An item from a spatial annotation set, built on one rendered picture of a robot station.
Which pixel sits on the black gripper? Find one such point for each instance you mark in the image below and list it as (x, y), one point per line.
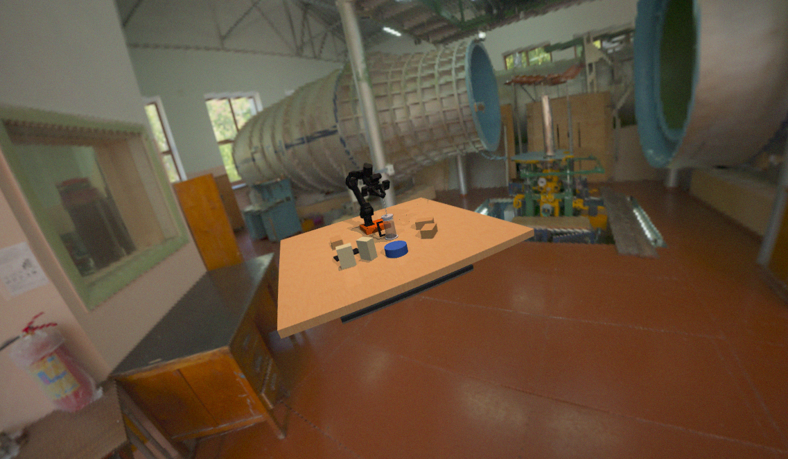
(372, 189)

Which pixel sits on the dark grey flat bar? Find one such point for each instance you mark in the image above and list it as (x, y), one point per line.
(408, 294)

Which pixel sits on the blue short cylinder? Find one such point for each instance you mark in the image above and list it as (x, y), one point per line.
(396, 249)

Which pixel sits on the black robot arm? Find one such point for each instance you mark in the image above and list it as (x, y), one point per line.
(366, 210)

